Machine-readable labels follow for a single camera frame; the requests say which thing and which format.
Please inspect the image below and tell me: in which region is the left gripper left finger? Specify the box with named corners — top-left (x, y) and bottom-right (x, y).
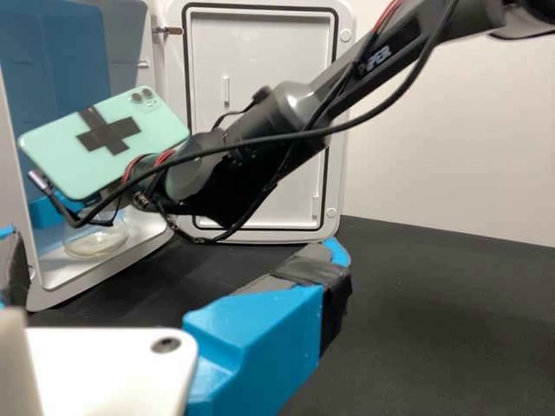
top-left (0, 224), bottom-right (31, 311)

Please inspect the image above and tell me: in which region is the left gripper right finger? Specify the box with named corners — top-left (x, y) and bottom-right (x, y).
top-left (181, 237), bottom-right (353, 416)

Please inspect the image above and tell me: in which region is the black cable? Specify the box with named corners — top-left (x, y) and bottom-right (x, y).
top-left (27, 0), bottom-right (461, 230)

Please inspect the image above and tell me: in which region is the incubator door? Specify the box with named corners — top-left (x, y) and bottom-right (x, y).
top-left (151, 0), bottom-right (358, 246)

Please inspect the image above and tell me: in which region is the white incubator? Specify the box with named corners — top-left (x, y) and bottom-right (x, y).
top-left (0, 0), bottom-right (175, 314)

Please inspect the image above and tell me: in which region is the right wrist camera phone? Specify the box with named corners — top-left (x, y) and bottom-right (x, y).
top-left (16, 85), bottom-right (193, 205)

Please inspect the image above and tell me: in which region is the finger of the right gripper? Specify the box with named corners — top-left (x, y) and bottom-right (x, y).
top-left (30, 195), bottom-right (83, 231)

